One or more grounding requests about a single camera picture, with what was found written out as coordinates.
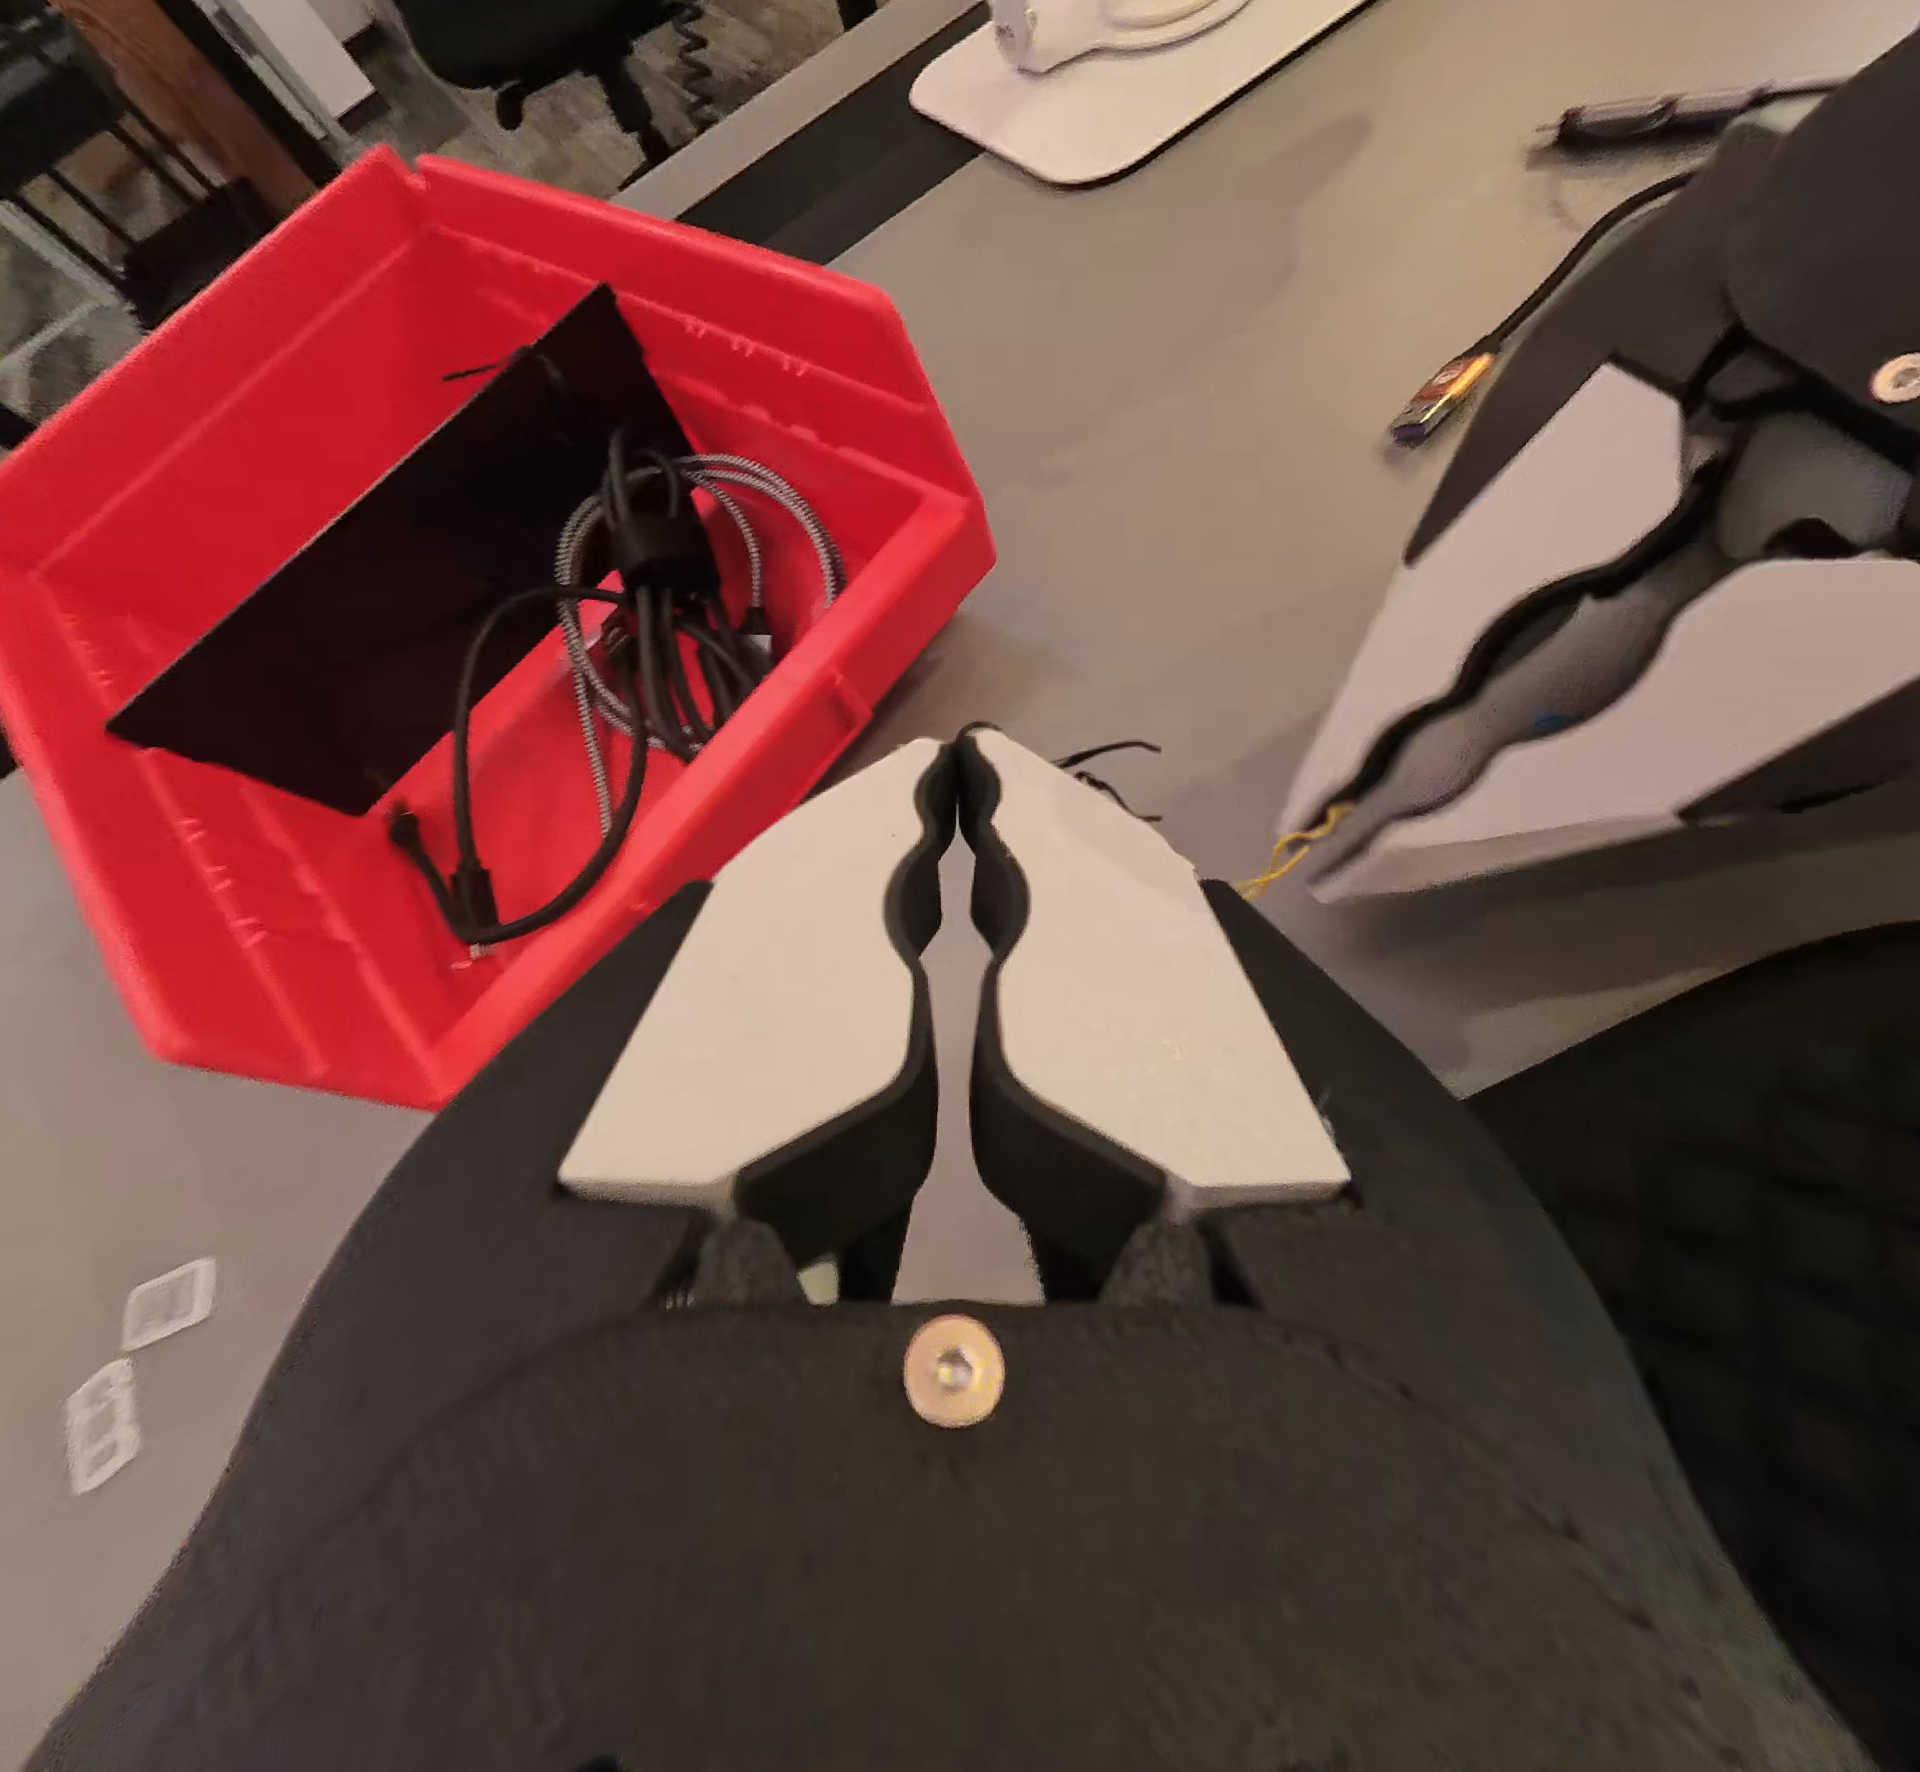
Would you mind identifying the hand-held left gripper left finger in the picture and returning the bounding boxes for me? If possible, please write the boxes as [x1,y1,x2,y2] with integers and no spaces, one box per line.
[559,737,962,1304]

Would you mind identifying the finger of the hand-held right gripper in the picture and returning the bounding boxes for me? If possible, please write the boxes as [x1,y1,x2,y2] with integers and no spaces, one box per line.
[1283,359,1727,844]
[1303,548,1920,906]

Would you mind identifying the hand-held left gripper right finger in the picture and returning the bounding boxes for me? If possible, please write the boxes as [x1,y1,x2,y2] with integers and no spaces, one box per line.
[958,729,1354,1304]

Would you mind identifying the black usb cable orange plugs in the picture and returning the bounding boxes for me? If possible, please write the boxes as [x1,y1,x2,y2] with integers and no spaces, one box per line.
[1386,167,1704,445]

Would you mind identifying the black hub cable with plug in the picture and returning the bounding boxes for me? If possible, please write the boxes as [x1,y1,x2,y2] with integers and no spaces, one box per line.
[1531,76,1854,154]

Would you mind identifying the red plastic bin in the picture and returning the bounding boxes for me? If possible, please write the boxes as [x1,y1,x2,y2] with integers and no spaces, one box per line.
[0,143,998,1110]

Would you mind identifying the yellow twist tie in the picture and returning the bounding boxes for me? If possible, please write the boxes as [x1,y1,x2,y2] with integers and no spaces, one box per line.
[1237,805,1354,898]

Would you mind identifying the black quilted pad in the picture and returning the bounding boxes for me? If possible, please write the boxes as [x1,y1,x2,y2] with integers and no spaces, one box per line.
[1462,923,1920,1772]

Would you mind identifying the black divider panel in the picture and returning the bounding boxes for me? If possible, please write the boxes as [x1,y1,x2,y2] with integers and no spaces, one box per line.
[105,283,699,816]

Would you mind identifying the clear sticker strip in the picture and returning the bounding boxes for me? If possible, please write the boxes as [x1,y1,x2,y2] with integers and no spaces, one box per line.
[63,1359,145,1496]
[121,1257,220,1351]

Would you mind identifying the black cable ties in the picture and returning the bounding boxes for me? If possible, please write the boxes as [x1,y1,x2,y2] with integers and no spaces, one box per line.
[1050,737,1164,821]

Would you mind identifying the braided grey cable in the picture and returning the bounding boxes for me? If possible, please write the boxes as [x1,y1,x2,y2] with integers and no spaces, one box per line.
[554,452,844,836]

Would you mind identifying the black cable bundle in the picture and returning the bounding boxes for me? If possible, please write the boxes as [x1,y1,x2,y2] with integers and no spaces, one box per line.
[388,429,781,949]

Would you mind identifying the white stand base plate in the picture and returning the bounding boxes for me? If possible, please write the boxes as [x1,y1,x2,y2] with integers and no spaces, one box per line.
[911,0,1485,188]

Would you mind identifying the dark table cable flap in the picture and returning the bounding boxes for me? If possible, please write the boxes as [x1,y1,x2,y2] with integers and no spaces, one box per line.
[676,106,993,266]

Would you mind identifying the black coiled cable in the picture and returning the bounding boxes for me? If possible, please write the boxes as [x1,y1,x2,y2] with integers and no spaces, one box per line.
[657,0,725,130]

